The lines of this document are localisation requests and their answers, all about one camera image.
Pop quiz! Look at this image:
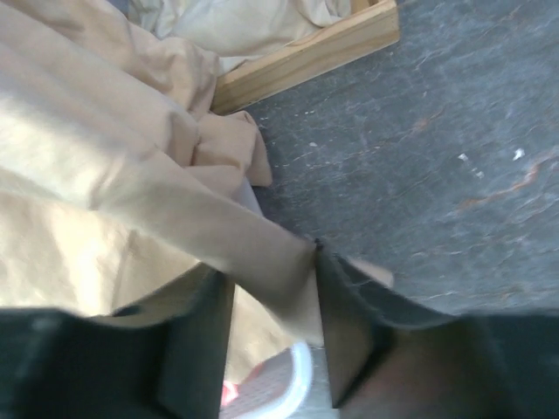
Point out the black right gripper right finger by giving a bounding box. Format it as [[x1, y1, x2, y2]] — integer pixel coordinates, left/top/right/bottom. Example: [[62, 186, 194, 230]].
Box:
[[314, 245, 558, 418]]

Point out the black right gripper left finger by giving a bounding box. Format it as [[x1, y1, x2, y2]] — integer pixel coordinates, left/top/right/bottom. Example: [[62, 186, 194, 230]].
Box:
[[1, 270, 233, 418]]

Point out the salmon pink t shirt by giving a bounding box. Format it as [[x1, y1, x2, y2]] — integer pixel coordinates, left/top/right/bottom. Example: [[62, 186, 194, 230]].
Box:
[[220, 381, 238, 408]]

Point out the beige tan t shirt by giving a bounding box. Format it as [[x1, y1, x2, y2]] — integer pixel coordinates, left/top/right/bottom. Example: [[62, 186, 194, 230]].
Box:
[[0, 0, 394, 385]]

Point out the white perforated plastic basket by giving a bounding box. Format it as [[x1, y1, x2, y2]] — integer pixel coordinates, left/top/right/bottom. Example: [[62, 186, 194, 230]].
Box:
[[219, 342, 314, 418]]

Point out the cream cloth in rack base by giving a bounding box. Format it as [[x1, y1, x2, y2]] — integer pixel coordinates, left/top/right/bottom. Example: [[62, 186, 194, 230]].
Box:
[[127, 0, 352, 74]]

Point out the wooden clothes rack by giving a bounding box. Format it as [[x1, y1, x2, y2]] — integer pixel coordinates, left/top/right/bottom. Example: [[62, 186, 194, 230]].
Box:
[[211, 0, 400, 114]]

